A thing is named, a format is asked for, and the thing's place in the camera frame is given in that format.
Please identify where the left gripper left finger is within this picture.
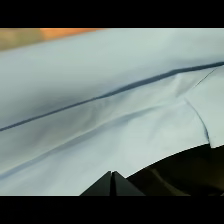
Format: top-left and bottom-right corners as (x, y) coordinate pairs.
(79, 170), (113, 197)

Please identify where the light blue shirt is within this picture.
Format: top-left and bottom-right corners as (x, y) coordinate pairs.
(0, 27), (224, 197)

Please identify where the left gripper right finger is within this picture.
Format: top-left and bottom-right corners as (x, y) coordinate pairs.
(111, 170), (146, 197)

